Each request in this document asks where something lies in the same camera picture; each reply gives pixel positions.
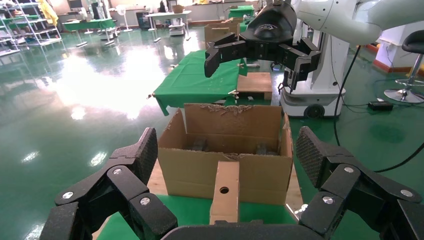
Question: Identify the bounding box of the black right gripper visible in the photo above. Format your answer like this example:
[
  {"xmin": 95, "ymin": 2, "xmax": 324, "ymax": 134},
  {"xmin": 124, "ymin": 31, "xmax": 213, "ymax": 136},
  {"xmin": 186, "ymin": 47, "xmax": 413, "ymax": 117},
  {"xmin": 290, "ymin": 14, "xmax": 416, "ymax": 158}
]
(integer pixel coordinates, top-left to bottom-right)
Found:
[{"xmin": 203, "ymin": 3, "xmax": 322, "ymax": 94}]

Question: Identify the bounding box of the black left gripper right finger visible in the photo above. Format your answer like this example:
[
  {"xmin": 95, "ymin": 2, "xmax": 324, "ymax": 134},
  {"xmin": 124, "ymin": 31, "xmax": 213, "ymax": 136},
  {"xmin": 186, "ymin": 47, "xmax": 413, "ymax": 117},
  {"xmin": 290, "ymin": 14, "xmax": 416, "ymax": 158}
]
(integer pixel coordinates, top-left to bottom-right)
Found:
[{"xmin": 295, "ymin": 125, "xmax": 424, "ymax": 240}]

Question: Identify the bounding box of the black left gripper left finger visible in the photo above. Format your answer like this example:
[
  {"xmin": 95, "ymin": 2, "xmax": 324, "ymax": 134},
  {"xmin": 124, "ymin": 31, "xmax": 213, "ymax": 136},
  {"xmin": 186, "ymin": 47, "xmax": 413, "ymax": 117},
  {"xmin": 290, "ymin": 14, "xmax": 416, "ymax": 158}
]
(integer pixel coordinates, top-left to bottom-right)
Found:
[{"xmin": 39, "ymin": 127, "xmax": 178, "ymax": 240}]

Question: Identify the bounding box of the small brown cardboard box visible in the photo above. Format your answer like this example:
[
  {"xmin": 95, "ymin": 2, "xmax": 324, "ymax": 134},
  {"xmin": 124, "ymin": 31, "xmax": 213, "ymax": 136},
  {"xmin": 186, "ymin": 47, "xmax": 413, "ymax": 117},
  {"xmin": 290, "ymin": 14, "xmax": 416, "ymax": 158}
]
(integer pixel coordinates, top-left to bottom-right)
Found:
[{"xmin": 209, "ymin": 161, "xmax": 240, "ymax": 225}]

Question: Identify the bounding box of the flat brown cardboard box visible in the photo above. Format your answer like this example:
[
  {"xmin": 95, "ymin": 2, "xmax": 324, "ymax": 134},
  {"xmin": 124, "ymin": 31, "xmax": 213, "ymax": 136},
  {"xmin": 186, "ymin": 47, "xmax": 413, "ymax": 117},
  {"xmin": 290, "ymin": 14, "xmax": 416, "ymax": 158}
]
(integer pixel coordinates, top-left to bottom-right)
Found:
[{"xmin": 236, "ymin": 72, "xmax": 274, "ymax": 101}]

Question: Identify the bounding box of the green table beside carton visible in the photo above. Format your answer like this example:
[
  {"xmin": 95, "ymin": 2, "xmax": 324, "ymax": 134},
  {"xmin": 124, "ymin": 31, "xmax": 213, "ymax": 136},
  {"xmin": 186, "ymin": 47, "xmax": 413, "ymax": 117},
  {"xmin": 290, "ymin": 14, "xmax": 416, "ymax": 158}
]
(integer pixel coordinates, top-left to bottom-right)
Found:
[{"xmin": 239, "ymin": 18, "xmax": 256, "ymax": 34}]

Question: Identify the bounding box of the tall background cardboard carton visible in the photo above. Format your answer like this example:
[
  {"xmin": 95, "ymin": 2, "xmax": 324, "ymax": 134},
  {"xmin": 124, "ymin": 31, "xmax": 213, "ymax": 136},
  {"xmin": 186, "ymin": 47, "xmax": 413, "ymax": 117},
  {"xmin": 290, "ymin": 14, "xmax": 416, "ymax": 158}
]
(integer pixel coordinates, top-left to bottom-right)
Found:
[{"xmin": 204, "ymin": 19, "xmax": 241, "ymax": 51}]

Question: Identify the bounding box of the black foam carton insert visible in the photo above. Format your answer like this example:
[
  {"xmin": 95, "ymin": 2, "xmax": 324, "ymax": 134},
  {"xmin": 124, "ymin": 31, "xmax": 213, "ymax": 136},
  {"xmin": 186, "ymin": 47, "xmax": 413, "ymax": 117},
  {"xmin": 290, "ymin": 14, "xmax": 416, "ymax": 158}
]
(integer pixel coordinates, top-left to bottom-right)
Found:
[{"xmin": 187, "ymin": 137, "xmax": 210, "ymax": 153}]

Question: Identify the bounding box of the large open cardboard carton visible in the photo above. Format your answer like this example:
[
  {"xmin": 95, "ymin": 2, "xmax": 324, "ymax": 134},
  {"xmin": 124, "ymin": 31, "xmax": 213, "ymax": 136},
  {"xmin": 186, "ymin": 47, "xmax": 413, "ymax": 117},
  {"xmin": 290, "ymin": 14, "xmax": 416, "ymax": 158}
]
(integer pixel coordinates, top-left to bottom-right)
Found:
[{"xmin": 157, "ymin": 103, "xmax": 295, "ymax": 206}]

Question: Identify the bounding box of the idle robot black gripper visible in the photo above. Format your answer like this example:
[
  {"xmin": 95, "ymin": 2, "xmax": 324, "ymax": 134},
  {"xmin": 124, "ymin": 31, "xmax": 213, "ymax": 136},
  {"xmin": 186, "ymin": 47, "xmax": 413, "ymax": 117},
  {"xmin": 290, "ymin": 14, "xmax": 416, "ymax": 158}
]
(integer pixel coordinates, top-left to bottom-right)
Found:
[{"xmin": 277, "ymin": 69, "xmax": 292, "ymax": 95}]

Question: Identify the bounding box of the small green background table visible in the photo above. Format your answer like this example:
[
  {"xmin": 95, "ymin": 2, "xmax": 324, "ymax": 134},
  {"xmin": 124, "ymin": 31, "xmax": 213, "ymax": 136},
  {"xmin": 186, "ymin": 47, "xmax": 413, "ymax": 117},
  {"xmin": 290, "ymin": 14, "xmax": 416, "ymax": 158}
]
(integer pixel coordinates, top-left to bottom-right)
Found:
[{"xmin": 228, "ymin": 4, "xmax": 256, "ymax": 19}]

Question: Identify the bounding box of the green work table cloth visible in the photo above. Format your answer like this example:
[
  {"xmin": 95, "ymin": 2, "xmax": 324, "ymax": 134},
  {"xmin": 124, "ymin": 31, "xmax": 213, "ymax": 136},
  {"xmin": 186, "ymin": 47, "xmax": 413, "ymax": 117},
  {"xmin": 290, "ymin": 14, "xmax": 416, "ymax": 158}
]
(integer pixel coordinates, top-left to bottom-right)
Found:
[{"xmin": 96, "ymin": 194, "xmax": 298, "ymax": 240}]

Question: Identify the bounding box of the white idle wheeled robot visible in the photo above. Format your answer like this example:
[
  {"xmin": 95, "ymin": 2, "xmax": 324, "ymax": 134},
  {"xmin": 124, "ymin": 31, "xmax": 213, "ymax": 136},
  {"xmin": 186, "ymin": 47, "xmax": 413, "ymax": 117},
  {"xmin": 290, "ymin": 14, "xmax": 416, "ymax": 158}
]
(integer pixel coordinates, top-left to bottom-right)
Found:
[{"xmin": 279, "ymin": 19, "xmax": 348, "ymax": 119}]

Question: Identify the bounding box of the green cloth covered table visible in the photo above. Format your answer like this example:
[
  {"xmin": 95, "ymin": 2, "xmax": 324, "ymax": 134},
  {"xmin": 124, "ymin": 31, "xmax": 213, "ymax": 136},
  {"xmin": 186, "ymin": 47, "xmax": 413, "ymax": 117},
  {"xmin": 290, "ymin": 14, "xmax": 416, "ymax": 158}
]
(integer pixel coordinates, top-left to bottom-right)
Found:
[{"xmin": 153, "ymin": 49, "xmax": 249, "ymax": 117}]

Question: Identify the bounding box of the black power adapter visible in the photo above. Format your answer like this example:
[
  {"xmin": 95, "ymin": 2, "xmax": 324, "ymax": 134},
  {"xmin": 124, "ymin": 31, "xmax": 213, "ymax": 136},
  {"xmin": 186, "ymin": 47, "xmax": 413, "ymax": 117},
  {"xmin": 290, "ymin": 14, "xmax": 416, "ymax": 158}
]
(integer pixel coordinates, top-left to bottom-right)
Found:
[{"xmin": 368, "ymin": 100, "xmax": 394, "ymax": 112}]

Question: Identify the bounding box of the white low cart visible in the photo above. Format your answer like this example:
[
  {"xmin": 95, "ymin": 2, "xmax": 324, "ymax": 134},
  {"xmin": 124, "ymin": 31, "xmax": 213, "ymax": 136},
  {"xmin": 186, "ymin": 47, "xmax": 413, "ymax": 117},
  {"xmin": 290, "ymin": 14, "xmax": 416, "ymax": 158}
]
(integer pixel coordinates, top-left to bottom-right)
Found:
[{"xmin": 168, "ymin": 18, "xmax": 186, "ymax": 37}]

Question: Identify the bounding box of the white background table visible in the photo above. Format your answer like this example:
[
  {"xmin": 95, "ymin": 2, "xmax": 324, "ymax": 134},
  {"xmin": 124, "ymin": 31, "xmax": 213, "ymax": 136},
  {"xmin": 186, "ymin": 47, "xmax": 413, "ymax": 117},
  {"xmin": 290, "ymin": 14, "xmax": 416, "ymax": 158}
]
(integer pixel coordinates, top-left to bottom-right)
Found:
[{"xmin": 145, "ymin": 10, "xmax": 193, "ymax": 42}]

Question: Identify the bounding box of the black cabinet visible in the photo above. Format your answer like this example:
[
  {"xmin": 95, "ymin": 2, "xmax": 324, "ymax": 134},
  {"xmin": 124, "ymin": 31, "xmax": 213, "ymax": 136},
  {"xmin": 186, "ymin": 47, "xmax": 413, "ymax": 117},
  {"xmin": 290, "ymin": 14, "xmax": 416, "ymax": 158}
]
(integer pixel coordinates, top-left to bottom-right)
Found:
[{"xmin": 136, "ymin": 11, "xmax": 152, "ymax": 30}]

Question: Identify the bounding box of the black bar stool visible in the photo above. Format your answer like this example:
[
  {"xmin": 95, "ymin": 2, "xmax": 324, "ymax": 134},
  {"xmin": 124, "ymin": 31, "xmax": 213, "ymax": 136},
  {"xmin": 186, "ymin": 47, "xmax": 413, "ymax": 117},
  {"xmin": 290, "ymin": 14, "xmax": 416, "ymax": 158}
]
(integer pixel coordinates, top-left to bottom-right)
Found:
[{"xmin": 384, "ymin": 29, "xmax": 424, "ymax": 105}]

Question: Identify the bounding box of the long green background table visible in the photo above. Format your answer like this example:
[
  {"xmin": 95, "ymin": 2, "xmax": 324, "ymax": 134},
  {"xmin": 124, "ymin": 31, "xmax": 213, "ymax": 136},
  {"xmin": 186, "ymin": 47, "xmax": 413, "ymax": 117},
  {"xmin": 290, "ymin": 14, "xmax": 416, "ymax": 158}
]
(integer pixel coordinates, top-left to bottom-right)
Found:
[{"xmin": 62, "ymin": 18, "xmax": 117, "ymax": 46}]

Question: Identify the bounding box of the white metal shelf rack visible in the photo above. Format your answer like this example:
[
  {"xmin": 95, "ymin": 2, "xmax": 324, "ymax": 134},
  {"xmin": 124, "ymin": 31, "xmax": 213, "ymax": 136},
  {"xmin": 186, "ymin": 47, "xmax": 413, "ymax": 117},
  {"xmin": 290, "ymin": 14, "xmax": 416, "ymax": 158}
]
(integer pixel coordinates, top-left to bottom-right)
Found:
[
  {"xmin": 9, "ymin": 0, "xmax": 63, "ymax": 47},
  {"xmin": 0, "ymin": 16, "xmax": 21, "ymax": 58}
]

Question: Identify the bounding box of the yellow hanging garment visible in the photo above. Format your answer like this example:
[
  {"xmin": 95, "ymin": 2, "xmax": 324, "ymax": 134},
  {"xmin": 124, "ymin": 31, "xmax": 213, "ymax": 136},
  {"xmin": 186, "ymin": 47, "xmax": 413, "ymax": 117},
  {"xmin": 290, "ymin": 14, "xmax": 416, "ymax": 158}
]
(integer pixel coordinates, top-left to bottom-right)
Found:
[{"xmin": 37, "ymin": 0, "xmax": 59, "ymax": 27}]

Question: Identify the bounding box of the black hanging cable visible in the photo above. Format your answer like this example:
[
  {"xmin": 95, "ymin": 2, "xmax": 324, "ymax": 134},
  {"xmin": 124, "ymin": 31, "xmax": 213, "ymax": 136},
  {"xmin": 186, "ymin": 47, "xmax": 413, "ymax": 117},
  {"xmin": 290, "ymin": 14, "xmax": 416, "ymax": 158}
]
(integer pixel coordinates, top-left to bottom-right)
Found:
[{"xmin": 332, "ymin": 44, "xmax": 424, "ymax": 174}]

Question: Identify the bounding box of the white pedestal fan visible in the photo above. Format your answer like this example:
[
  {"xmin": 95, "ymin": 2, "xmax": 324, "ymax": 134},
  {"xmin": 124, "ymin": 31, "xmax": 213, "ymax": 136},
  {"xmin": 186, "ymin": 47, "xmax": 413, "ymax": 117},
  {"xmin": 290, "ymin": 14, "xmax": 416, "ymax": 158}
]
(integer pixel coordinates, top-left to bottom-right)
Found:
[{"xmin": 115, "ymin": 4, "xmax": 133, "ymax": 33}]

